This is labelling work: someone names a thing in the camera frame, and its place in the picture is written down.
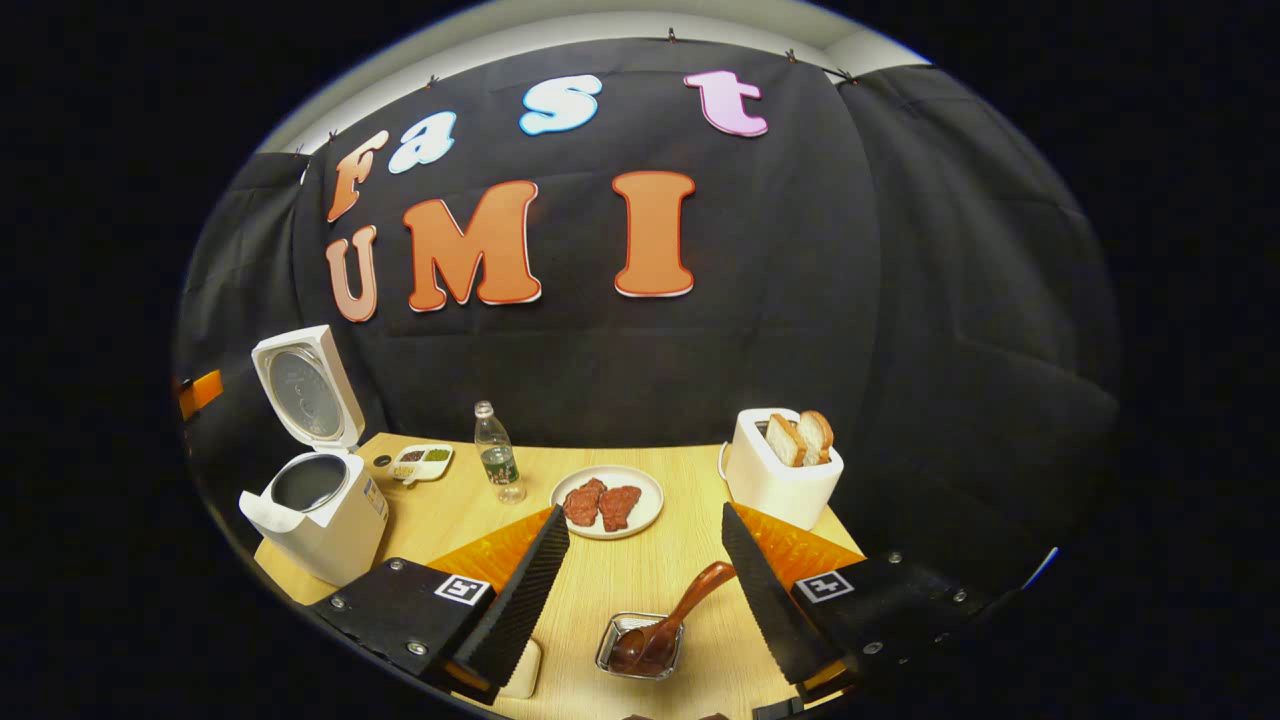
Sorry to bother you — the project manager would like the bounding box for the white round plate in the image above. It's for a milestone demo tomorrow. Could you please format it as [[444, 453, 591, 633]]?
[[550, 465, 665, 541]]

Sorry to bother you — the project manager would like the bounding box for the white divided condiment dish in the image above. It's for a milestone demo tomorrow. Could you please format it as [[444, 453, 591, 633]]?
[[388, 443, 454, 487]]

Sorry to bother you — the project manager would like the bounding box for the clear plastic water bottle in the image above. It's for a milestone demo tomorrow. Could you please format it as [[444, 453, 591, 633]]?
[[474, 401, 527, 504]]

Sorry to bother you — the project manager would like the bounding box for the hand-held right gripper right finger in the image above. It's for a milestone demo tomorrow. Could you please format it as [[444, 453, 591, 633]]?
[[720, 501, 991, 706]]

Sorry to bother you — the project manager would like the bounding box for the red meat slice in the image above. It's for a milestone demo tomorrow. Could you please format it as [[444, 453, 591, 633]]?
[[598, 486, 642, 532], [563, 478, 607, 528]]

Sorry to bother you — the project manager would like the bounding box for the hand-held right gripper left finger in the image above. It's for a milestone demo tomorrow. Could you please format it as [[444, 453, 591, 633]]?
[[308, 504, 572, 706]]

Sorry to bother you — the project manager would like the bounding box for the brown wooden spoon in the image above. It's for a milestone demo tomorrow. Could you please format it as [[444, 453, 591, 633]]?
[[609, 561, 737, 676]]

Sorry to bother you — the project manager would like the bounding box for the white rice cooker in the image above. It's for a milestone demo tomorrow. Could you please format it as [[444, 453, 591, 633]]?
[[238, 325, 391, 589]]

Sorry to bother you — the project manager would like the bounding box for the toasted bread slice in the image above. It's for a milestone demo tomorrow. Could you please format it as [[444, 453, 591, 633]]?
[[798, 410, 835, 465], [765, 414, 807, 468]]

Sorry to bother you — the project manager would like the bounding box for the white toaster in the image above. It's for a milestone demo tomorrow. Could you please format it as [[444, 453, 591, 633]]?
[[722, 407, 846, 531]]

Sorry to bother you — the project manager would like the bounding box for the black backdrop cloth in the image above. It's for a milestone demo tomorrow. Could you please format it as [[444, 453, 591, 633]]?
[[172, 38, 1121, 601]]

